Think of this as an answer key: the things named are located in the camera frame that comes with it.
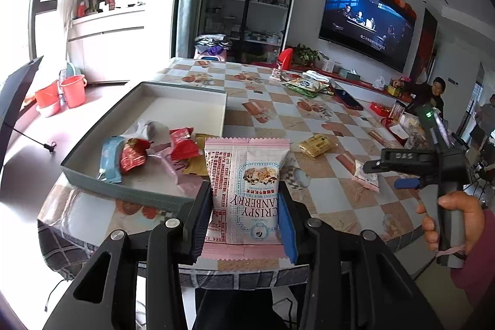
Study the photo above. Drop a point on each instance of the white card box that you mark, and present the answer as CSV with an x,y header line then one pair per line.
x,y
397,131

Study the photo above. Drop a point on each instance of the pink white snack packet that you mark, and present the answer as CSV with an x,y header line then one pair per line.
x,y
243,194

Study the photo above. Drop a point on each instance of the small pink white packet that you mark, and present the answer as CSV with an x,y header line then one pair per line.
x,y
365,177

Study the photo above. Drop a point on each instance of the red gold snack packet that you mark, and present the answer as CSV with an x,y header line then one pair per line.
x,y
133,156

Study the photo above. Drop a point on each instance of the dark umbrella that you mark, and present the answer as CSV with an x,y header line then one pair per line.
x,y
15,102

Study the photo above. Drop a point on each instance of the red candy box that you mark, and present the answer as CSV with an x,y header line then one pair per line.
x,y
379,109

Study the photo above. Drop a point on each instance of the red plastic bucket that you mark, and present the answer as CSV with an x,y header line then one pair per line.
x,y
47,94

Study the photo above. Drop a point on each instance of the white plastic bag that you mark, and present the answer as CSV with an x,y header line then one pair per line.
x,y
379,83

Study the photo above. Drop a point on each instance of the red case smartphone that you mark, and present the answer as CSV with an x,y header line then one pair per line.
x,y
348,98

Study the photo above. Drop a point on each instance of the grey white snack packet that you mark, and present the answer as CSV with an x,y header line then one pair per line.
x,y
152,131

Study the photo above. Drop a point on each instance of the potted green plant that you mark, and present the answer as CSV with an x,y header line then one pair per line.
x,y
307,53

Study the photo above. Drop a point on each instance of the yellow cake packet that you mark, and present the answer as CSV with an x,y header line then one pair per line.
x,y
315,145

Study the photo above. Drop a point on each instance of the pink plastic bucket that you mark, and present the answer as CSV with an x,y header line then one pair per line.
x,y
73,90

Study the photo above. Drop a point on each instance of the clear glass jar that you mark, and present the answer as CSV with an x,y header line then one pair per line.
x,y
397,113

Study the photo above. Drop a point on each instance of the green tissue box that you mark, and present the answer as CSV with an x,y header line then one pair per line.
x,y
348,73

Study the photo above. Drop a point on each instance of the green snack bag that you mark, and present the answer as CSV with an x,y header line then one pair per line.
x,y
292,87

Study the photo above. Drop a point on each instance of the pile of clothes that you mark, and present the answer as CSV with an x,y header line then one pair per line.
x,y
212,46

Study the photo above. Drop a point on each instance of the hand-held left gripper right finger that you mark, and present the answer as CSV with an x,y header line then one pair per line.
x,y
288,229

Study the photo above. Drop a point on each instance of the person's right forearm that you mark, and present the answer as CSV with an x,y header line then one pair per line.
x,y
479,268

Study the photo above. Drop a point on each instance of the grey cardboard box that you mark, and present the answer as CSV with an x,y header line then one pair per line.
x,y
185,109

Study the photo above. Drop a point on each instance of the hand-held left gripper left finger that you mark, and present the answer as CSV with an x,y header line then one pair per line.
x,y
197,225

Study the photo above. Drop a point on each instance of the white boxes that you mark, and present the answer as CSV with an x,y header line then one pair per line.
x,y
329,65

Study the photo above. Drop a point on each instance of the person's right hand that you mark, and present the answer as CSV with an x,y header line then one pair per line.
x,y
473,221

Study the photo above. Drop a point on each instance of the red chair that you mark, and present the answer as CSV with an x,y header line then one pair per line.
x,y
286,57

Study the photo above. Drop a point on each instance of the red top television cabinet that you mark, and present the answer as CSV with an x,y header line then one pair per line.
x,y
363,84

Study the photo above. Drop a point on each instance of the blue snack packet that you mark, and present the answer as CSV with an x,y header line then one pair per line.
x,y
110,160

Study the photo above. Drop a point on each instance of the printed checkered tablecloth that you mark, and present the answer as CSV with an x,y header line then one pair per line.
x,y
270,113

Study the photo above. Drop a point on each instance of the wall television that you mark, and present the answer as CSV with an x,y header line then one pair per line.
x,y
359,17

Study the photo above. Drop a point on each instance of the red wall hanging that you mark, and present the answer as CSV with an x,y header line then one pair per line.
x,y
423,44

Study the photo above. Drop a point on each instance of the white cloth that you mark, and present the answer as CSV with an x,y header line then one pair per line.
x,y
315,75

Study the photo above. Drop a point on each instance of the brown stick packet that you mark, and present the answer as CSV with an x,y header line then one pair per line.
x,y
379,136

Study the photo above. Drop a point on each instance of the white plastic basin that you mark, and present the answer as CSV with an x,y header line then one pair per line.
x,y
49,109

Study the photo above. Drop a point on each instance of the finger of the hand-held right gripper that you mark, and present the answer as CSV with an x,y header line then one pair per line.
x,y
408,183
402,156

